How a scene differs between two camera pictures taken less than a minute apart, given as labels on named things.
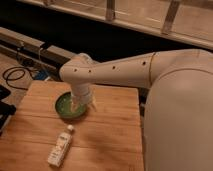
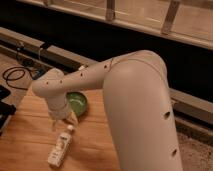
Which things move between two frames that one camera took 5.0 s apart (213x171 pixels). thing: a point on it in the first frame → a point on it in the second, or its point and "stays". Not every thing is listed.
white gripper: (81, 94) → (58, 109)
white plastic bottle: (61, 147) stays
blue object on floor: (40, 74) stays
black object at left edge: (6, 109) stays
